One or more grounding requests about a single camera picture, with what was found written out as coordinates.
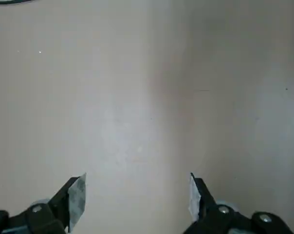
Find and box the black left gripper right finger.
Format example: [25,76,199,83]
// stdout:
[184,172,294,234]

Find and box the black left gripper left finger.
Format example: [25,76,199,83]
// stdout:
[0,173,87,234]

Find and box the black cable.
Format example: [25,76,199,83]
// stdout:
[0,0,37,4]

